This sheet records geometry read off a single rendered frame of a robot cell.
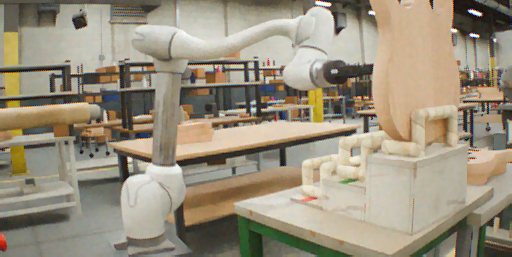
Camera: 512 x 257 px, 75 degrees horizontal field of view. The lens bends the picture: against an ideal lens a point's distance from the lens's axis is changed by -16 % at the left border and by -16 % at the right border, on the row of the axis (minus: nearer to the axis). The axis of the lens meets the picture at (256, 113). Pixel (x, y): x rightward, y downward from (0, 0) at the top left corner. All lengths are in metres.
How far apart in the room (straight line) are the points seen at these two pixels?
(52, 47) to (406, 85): 11.28
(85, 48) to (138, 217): 10.69
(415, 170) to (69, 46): 11.39
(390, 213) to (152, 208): 0.84
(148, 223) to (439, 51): 1.10
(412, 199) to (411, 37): 0.37
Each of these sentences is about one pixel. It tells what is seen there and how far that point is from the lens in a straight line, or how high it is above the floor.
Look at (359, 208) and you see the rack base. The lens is 1.00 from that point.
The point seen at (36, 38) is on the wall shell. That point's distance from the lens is 11.80.
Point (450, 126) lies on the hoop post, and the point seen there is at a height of 1.16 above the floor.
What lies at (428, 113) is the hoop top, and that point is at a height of 1.20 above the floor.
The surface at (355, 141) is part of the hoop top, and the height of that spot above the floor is 1.12.
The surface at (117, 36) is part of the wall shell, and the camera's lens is 12.27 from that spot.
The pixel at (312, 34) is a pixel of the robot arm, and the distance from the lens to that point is 1.29.
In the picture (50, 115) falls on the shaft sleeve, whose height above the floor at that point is 1.25.
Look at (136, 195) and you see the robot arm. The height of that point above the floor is 0.92.
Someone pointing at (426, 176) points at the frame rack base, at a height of 1.06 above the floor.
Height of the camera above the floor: 1.27
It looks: 3 degrees down
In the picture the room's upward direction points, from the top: 3 degrees counter-clockwise
